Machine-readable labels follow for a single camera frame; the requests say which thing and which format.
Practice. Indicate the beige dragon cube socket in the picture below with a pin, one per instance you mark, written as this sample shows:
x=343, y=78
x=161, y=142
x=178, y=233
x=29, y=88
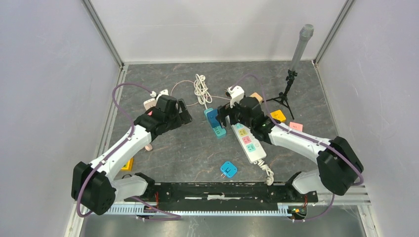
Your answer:
x=256, y=98

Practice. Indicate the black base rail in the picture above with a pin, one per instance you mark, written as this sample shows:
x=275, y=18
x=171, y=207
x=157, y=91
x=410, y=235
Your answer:
x=223, y=196

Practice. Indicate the white power strip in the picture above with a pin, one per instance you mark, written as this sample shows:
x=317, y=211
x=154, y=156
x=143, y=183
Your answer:
x=250, y=145

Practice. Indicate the dark blue cube socket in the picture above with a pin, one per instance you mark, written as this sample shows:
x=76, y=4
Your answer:
x=212, y=118

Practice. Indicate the grey microphone tube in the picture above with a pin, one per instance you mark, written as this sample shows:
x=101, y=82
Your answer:
x=305, y=35

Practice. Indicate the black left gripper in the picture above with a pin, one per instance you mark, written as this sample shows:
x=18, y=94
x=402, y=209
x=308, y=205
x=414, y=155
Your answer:
x=182, y=118

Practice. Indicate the teal power strip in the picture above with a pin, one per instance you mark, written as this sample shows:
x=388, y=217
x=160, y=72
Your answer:
x=219, y=131

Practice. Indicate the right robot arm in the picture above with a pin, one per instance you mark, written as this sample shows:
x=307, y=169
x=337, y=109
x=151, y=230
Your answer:
x=338, y=167

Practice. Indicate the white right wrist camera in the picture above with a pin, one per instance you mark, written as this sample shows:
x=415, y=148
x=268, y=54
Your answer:
x=236, y=94

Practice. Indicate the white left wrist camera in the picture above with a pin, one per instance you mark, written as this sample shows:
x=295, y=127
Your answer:
x=155, y=96

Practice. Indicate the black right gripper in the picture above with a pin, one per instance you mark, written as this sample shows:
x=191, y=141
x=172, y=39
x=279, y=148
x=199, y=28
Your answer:
x=225, y=110

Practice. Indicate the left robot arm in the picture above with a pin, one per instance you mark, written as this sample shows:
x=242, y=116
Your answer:
x=94, y=185

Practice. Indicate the yellow object behind arm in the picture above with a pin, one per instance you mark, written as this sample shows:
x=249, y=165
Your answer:
x=128, y=166

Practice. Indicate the pink cube socket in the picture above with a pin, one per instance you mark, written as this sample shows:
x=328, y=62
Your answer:
x=296, y=126

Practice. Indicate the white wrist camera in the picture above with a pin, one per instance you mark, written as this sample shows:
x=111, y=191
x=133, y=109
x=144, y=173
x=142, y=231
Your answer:
x=236, y=94
x=155, y=96

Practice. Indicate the yellow cube socket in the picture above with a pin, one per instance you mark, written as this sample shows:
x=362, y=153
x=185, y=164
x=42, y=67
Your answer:
x=278, y=115

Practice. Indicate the light blue adapter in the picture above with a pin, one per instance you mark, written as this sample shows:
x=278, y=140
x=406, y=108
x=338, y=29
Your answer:
x=228, y=169

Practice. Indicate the black tripod stand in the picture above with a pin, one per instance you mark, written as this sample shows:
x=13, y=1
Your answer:
x=282, y=97

